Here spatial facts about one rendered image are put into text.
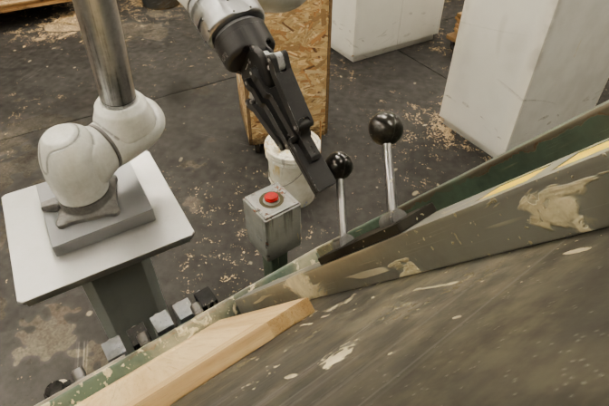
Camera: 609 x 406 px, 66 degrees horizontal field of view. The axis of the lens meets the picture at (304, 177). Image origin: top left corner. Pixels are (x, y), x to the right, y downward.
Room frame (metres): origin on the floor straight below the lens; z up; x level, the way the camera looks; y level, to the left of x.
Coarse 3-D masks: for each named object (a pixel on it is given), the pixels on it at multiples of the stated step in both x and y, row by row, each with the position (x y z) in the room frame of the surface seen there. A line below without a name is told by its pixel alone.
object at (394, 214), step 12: (372, 120) 0.42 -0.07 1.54; (384, 120) 0.41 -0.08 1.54; (396, 120) 0.41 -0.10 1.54; (372, 132) 0.41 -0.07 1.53; (384, 132) 0.40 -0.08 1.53; (396, 132) 0.40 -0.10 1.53; (384, 144) 0.40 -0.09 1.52; (384, 156) 0.39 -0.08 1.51; (384, 168) 0.38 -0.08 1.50; (396, 204) 0.34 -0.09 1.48; (384, 216) 0.33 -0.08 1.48; (396, 216) 0.32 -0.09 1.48
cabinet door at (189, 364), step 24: (264, 312) 0.37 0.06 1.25; (288, 312) 0.30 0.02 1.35; (312, 312) 0.31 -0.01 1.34; (192, 336) 0.53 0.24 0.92; (216, 336) 0.39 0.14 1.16; (240, 336) 0.28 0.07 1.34; (264, 336) 0.28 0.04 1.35; (168, 360) 0.39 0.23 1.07; (192, 360) 0.29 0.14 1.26; (216, 360) 0.25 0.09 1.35; (120, 384) 0.39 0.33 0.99; (144, 384) 0.29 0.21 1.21; (168, 384) 0.22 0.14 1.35; (192, 384) 0.22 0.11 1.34
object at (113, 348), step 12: (204, 288) 0.76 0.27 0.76; (204, 300) 0.73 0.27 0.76; (216, 300) 0.73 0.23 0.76; (180, 312) 0.69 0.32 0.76; (156, 324) 0.65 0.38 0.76; (168, 324) 0.65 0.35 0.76; (132, 336) 0.62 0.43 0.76; (108, 348) 0.59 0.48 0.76; (120, 348) 0.59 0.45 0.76; (108, 360) 0.56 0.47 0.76; (48, 384) 0.49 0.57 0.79; (60, 384) 0.49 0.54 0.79; (48, 396) 0.46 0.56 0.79
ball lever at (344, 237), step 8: (336, 152) 0.48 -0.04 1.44; (328, 160) 0.47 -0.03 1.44; (336, 160) 0.47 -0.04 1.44; (344, 160) 0.47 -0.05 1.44; (352, 160) 0.48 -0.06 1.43; (336, 168) 0.46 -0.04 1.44; (344, 168) 0.46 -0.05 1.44; (352, 168) 0.47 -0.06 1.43; (336, 176) 0.46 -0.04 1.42; (344, 176) 0.46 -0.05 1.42; (336, 184) 0.45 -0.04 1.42; (336, 192) 0.44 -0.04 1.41; (344, 200) 0.43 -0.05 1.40; (344, 208) 0.42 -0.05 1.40; (344, 216) 0.41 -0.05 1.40; (344, 224) 0.40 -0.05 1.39; (344, 232) 0.40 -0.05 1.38; (336, 240) 0.39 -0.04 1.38; (344, 240) 0.38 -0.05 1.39; (336, 248) 0.38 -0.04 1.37
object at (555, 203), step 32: (576, 160) 0.21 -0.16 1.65; (608, 160) 0.19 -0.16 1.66; (480, 192) 0.29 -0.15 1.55; (512, 192) 0.23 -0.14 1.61; (544, 192) 0.21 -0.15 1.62; (576, 192) 0.20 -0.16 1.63; (608, 192) 0.19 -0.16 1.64; (416, 224) 0.30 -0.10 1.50; (448, 224) 0.26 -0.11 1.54; (480, 224) 0.24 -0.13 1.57; (512, 224) 0.22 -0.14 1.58; (544, 224) 0.20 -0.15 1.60; (576, 224) 0.19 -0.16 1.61; (608, 224) 0.18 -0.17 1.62; (352, 256) 0.34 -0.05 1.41; (384, 256) 0.30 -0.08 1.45; (416, 256) 0.27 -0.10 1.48; (448, 256) 0.25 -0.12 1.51; (480, 256) 0.23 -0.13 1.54; (256, 288) 0.62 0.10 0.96; (288, 288) 0.44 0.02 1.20; (320, 288) 0.38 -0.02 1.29; (352, 288) 0.33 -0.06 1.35
